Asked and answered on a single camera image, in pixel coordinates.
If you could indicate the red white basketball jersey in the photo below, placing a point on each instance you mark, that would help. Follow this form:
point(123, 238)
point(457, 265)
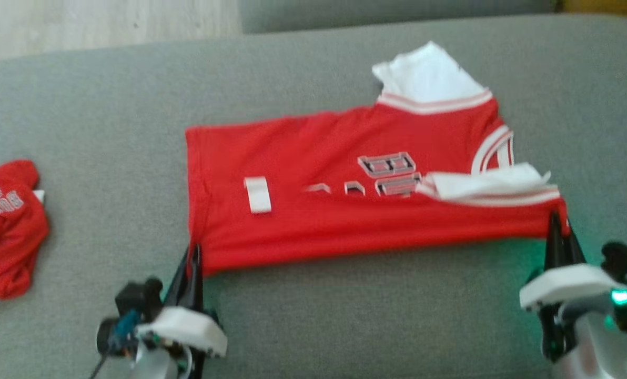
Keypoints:
point(319, 173)

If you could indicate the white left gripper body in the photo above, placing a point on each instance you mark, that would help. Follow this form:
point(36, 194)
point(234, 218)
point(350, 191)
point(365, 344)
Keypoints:
point(187, 326)

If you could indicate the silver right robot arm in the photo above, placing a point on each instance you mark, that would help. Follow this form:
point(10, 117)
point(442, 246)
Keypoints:
point(592, 347)

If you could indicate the yellow sofa back cushion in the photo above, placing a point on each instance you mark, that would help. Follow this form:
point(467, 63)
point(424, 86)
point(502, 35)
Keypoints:
point(608, 8)

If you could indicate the grey fabric sofa seat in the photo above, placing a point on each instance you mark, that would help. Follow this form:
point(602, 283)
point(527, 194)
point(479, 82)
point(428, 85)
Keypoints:
point(108, 116)

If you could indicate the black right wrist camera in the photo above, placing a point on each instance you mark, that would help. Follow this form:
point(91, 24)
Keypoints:
point(626, 260)

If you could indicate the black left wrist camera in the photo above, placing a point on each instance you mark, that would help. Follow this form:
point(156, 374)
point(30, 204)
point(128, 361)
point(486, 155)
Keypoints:
point(134, 300)

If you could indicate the large grey sofa seat cushion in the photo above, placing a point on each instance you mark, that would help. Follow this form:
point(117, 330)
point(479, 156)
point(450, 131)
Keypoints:
point(397, 13)

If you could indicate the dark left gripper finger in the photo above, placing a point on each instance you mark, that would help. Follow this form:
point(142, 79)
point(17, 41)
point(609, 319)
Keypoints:
point(184, 287)
point(198, 284)

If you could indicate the blue left camera connector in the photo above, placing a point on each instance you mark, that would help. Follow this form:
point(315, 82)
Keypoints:
point(124, 326)

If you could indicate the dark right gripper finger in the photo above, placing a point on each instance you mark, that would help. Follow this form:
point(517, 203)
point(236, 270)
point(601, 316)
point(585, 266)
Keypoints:
point(571, 255)
point(554, 252)

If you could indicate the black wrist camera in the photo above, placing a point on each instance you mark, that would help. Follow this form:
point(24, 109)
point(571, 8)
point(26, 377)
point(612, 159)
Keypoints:
point(626, 260)
point(134, 300)

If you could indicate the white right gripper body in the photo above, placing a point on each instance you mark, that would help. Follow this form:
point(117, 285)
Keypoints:
point(566, 281)

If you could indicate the red basketball shorts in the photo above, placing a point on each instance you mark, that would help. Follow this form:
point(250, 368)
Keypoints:
point(6, 231)

